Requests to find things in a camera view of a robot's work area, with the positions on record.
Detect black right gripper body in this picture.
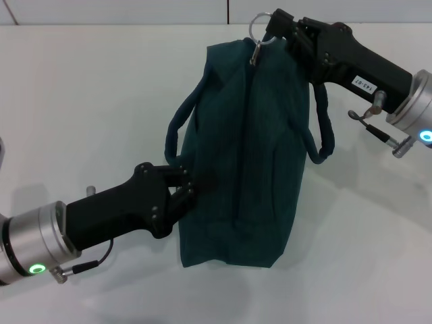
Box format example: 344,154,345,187
312,22,414,115

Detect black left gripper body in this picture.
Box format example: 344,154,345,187
65,162,173,252

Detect dark teal insulated lunch bag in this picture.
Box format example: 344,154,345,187
163,11,338,270

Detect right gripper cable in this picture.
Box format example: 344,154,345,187
347,90,416,159

